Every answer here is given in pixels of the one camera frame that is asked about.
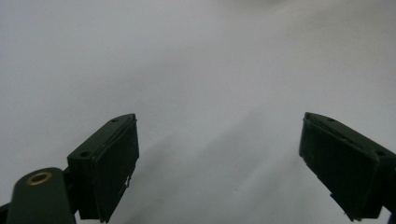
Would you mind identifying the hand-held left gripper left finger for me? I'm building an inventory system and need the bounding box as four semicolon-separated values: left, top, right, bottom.
66;113;140;224

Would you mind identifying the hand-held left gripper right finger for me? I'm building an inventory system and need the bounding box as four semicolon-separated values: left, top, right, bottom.
298;112;396;222

